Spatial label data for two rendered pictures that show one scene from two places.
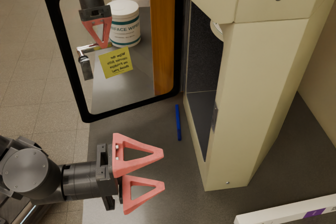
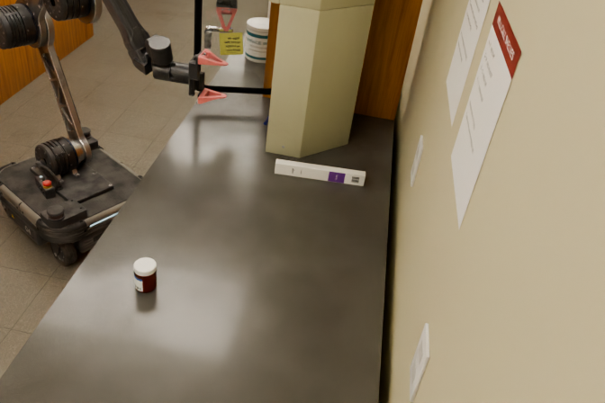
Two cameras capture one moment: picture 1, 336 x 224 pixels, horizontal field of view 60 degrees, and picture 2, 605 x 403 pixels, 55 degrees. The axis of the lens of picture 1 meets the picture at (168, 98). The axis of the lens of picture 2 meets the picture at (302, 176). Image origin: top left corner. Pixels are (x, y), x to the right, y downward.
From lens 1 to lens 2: 1.28 m
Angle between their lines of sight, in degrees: 14
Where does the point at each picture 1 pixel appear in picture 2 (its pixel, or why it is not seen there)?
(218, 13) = not seen: outside the picture
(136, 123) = (236, 108)
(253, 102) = (295, 64)
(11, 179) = (152, 43)
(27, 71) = (150, 103)
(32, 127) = (135, 160)
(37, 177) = (163, 46)
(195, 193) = (257, 150)
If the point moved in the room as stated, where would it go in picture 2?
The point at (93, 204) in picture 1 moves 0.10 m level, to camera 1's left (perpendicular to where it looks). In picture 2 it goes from (180, 135) to (152, 128)
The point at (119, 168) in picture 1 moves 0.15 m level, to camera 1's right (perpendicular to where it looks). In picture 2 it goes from (202, 58) to (254, 70)
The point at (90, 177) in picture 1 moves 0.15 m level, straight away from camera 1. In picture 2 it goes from (186, 67) to (185, 46)
